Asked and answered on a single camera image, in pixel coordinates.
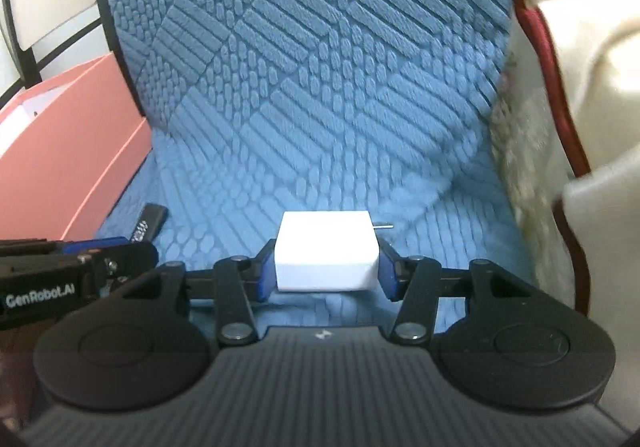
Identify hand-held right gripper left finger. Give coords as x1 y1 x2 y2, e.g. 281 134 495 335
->
122 239 277 347

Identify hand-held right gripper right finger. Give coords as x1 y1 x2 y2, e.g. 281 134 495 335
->
378 239 531 345

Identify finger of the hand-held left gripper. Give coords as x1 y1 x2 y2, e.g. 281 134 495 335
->
62 236 161 298

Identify white charger plug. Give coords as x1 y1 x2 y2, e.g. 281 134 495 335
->
274 211 394 292

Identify black rectangular stick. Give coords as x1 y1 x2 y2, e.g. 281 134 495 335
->
131 203 169 244

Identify pink box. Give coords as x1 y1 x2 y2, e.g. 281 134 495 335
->
0 52 153 244

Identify cream floral sheet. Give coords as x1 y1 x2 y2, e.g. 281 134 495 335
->
487 72 576 313

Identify blue textured bed cover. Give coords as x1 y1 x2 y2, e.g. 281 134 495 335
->
87 0 531 328

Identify cream blanket with red trim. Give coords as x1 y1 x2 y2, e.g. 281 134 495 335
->
514 0 640 318

